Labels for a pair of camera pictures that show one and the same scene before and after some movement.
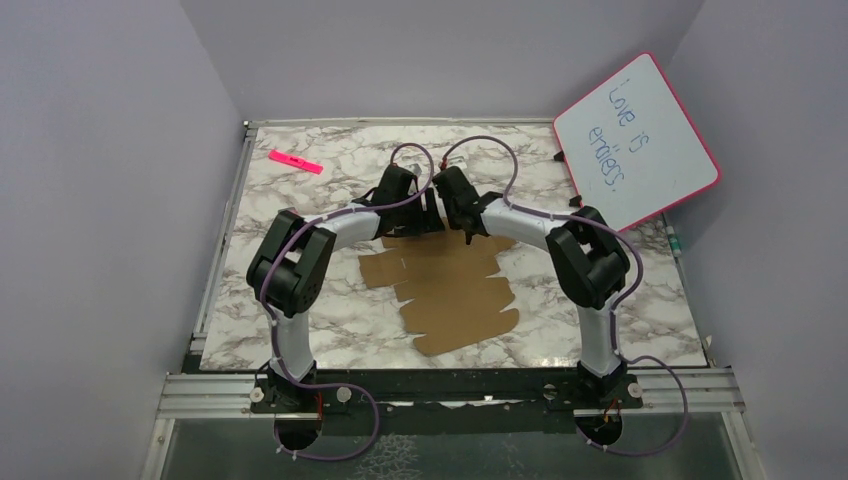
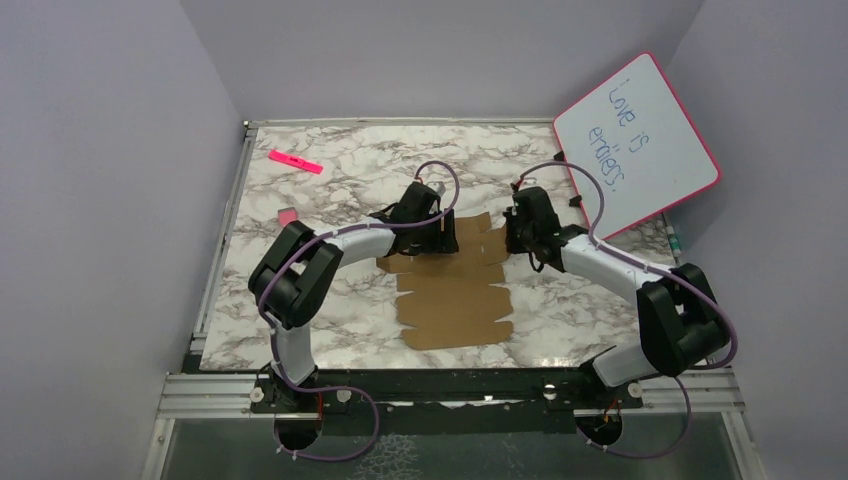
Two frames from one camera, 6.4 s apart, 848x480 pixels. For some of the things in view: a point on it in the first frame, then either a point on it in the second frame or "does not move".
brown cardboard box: x=446 y=280 does not move
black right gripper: x=451 y=224 -> x=512 y=245
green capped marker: x=676 y=251 does not move
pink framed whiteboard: x=630 y=148 does not move
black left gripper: x=428 y=220 -> x=442 y=242
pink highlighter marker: x=295 y=161 does not move
